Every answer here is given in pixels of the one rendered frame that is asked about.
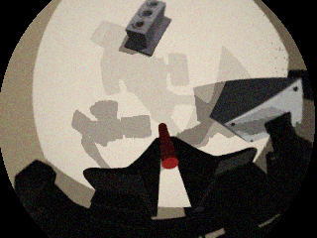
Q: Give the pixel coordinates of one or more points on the red peg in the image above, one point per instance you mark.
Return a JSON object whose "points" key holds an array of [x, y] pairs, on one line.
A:
{"points": [[168, 155]]}

